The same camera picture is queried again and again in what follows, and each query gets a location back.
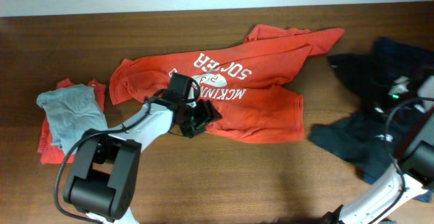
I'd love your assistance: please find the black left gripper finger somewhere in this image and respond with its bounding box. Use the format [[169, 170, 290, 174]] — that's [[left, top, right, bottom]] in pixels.
[[184, 119, 211, 138], [202, 100, 222, 124]]

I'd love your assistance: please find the red soccer t-shirt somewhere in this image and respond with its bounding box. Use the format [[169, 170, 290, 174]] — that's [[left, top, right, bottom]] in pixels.
[[109, 24, 345, 144]]

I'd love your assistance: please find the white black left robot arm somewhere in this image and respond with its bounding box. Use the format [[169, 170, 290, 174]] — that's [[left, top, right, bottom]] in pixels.
[[63, 98, 222, 223]]

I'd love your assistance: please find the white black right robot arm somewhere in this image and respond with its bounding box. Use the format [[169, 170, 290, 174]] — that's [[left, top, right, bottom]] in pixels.
[[311, 77, 433, 223]]

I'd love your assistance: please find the dark clothes pile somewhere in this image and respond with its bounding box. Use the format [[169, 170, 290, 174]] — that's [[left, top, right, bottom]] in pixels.
[[309, 37, 433, 184]]

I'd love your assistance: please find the folded grey t-shirt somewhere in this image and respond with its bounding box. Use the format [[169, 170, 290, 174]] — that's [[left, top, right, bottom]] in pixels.
[[37, 84, 108, 153]]

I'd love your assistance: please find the folded red t-shirt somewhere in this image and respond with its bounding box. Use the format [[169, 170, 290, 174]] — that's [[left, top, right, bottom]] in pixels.
[[37, 79, 106, 164]]

